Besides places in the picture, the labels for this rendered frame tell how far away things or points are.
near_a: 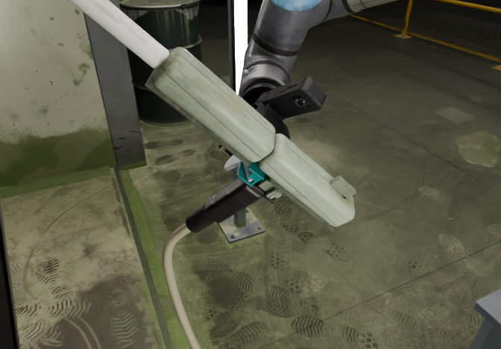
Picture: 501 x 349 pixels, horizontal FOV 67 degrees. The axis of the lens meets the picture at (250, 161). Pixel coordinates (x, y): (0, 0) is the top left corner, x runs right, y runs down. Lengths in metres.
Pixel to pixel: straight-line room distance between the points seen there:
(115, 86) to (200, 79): 1.94
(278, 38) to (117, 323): 1.30
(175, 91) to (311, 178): 0.19
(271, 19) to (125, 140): 1.90
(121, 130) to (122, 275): 0.96
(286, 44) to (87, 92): 1.76
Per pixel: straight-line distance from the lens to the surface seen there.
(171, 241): 0.63
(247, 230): 1.98
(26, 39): 2.25
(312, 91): 0.53
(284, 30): 0.67
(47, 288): 1.90
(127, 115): 2.40
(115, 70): 2.30
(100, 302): 1.76
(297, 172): 0.46
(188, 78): 0.40
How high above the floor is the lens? 1.35
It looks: 32 degrees down
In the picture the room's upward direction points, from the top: straight up
